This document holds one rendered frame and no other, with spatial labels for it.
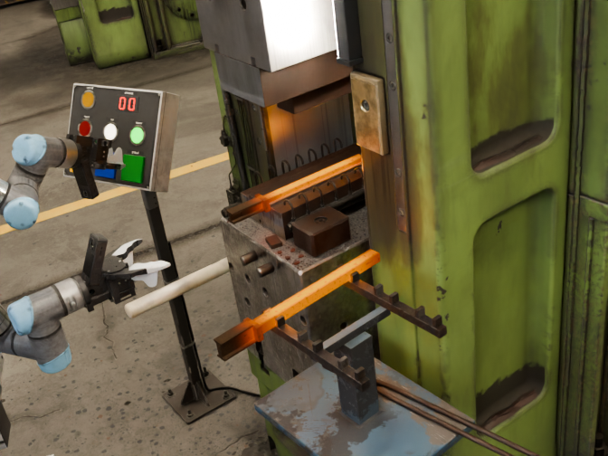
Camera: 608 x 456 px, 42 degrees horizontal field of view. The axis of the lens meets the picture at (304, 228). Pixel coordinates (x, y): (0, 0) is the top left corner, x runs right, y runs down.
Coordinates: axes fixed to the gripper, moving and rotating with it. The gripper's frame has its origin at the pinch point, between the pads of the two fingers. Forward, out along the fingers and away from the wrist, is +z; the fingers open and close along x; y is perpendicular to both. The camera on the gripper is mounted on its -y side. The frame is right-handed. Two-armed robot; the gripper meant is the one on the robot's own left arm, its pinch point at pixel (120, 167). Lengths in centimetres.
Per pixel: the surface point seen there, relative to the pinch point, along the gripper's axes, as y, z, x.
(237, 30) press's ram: 35, -21, -47
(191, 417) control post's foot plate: -85, 57, 5
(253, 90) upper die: 23, -15, -50
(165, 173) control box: -0.1, 10.7, -7.0
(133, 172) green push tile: -1.0, 4.5, -0.8
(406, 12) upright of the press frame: 39, -27, -90
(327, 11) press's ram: 42, -12, -65
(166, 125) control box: 13.4, 8.9, -7.0
